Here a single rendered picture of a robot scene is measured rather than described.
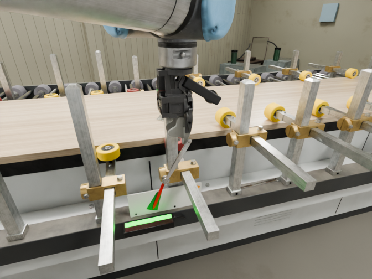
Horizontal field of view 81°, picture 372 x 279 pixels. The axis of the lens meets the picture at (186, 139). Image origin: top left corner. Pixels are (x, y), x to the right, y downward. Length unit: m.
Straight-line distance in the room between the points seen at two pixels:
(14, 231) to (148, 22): 0.78
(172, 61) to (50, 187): 0.75
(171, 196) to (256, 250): 0.98
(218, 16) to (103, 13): 0.15
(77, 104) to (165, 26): 0.40
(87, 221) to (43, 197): 0.28
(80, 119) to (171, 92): 0.26
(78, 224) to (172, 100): 0.55
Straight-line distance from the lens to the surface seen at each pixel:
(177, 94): 0.55
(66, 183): 1.03
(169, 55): 0.52
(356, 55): 7.42
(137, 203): 0.80
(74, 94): 0.63
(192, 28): 0.32
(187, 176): 0.73
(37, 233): 0.91
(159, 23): 0.28
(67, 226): 0.89
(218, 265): 1.55
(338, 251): 1.88
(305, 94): 0.89
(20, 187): 1.08
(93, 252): 0.99
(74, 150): 0.91
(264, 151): 0.73
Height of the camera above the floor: 1.29
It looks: 27 degrees down
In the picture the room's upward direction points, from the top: straight up
